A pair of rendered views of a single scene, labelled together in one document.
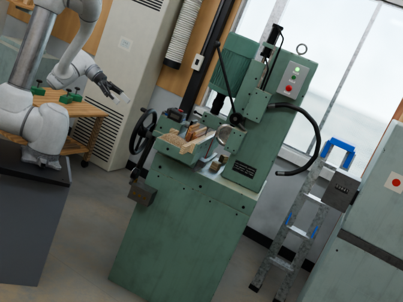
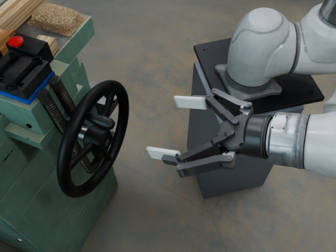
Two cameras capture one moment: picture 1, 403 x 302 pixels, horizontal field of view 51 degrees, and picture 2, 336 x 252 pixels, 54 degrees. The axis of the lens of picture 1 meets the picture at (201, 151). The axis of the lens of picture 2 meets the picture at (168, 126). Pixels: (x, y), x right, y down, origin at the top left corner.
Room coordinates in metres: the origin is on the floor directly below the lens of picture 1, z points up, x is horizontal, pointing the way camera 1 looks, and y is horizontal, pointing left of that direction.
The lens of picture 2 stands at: (2.72, 0.61, 1.47)
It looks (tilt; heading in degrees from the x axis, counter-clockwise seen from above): 55 degrees down; 193
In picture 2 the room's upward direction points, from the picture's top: straight up
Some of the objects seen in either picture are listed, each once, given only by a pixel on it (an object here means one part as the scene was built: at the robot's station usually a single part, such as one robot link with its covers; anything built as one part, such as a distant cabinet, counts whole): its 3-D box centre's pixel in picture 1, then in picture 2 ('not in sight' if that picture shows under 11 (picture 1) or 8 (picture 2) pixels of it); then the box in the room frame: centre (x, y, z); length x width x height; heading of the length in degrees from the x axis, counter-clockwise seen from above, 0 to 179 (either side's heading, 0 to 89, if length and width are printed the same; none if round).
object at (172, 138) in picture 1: (175, 138); (55, 14); (2.05, 0.14, 0.92); 0.14 x 0.09 x 0.04; 80
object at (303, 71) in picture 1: (292, 80); not in sight; (2.08, -0.28, 1.40); 0.10 x 0.06 x 0.16; 80
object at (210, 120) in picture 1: (213, 123); not in sight; (2.27, 0.00, 1.03); 0.14 x 0.07 x 0.09; 80
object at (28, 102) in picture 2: (176, 114); (22, 65); (2.30, 0.21, 0.99); 0.13 x 0.11 x 0.06; 170
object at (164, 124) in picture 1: (172, 126); (31, 91); (2.31, 0.20, 0.91); 0.15 x 0.14 x 0.09; 170
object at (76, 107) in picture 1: (50, 123); not in sight; (3.27, 1.23, 0.32); 0.66 x 0.57 x 0.64; 160
